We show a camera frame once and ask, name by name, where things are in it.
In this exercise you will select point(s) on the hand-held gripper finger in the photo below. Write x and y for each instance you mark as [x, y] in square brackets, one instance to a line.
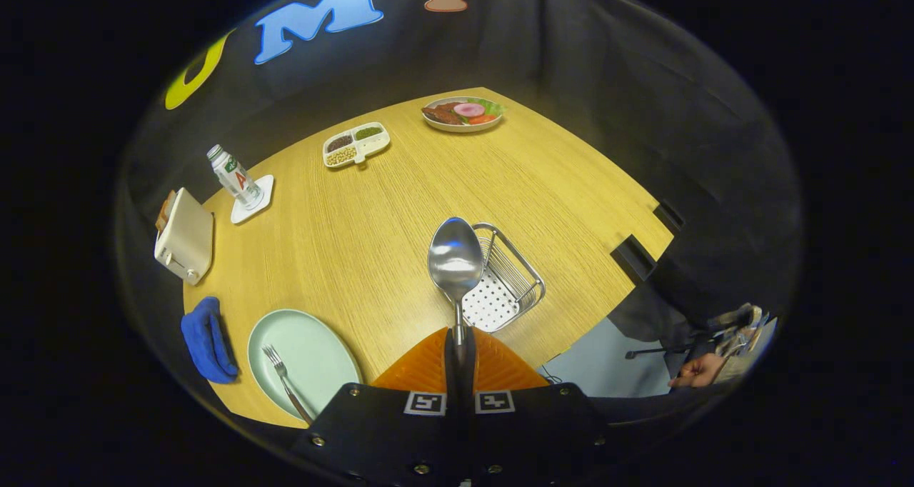
[469, 380]
[451, 380]

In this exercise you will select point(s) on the pale green plate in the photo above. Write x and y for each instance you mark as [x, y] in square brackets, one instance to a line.
[314, 358]

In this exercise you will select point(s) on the thin black rod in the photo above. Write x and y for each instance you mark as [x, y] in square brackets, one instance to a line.
[657, 350]

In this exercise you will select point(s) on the black table clamp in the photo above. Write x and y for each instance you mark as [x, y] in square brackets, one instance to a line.
[669, 216]
[634, 258]

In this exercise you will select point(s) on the white divided bean tray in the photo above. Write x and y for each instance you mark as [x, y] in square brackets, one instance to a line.
[375, 144]

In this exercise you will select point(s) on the blue folded towel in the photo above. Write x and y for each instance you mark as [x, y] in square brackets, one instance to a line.
[206, 340]

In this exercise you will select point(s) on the pile of yellow beans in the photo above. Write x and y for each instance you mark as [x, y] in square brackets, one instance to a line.
[341, 156]

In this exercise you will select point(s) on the white plate of food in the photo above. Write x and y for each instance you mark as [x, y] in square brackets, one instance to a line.
[460, 124]

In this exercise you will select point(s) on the pile of green beans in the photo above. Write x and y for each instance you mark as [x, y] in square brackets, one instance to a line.
[368, 133]

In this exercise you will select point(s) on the red tomato slice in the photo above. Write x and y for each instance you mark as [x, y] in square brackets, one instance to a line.
[483, 118]

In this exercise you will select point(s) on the pile of dark beans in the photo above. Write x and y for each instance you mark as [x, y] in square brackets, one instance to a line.
[339, 143]

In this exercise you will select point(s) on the brown meat slice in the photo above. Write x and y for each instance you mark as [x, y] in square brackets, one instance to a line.
[441, 114]

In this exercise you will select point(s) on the white square coaster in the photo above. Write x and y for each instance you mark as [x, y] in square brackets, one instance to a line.
[263, 187]

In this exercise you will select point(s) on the pink round food slice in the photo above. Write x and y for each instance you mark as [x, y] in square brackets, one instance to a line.
[469, 109]

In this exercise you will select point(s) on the person's patterned clothing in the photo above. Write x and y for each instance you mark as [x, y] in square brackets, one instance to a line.
[739, 333]

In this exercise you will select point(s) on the green lettuce leaf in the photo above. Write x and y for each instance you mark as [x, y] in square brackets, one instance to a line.
[493, 106]

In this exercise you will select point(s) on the small white drink bottle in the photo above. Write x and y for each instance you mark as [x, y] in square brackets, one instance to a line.
[235, 178]

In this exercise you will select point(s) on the white toaster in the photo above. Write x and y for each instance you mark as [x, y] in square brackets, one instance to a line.
[187, 241]

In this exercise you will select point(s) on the toasted bread slice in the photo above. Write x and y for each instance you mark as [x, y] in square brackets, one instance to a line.
[166, 212]

